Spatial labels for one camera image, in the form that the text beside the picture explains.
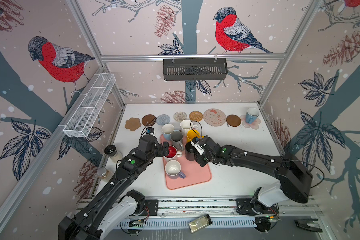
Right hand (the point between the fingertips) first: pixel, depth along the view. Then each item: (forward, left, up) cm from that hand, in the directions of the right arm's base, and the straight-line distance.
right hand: (194, 160), depth 83 cm
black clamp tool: (-26, -55, -8) cm, 61 cm away
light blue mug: (+21, +18, 0) cm, 28 cm away
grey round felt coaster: (+34, +24, -4) cm, 42 cm away
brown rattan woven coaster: (+40, -1, -6) cm, 40 cm away
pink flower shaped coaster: (+32, -44, -7) cm, 54 cm away
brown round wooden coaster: (+36, -29, -8) cm, 47 cm away
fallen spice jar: (-29, -3, -2) cm, 29 cm away
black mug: (+5, +2, +1) cm, 6 cm away
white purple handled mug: (-3, +12, -5) cm, 14 cm away
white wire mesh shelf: (+19, +57, +27) cm, 66 cm away
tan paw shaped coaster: (+27, +45, -3) cm, 53 cm away
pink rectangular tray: (-6, -1, -5) cm, 8 cm away
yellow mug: (+19, +2, -1) cm, 19 cm away
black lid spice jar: (-1, +45, +4) cm, 45 cm away
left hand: (+3, +18, +12) cm, 22 cm away
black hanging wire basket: (+60, 0, +22) cm, 64 cm away
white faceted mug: (+24, +5, +1) cm, 25 cm away
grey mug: (+14, +12, +1) cm, 18 cm away
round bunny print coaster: (+39, -16, -7) cm, 43 cm away
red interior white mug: (+5, +13, 0) cm, 14 cm away
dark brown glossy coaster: (+33, +35, -5) cm, 48 cm away
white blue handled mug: (+34, -40, +2) cm, 53 cm away
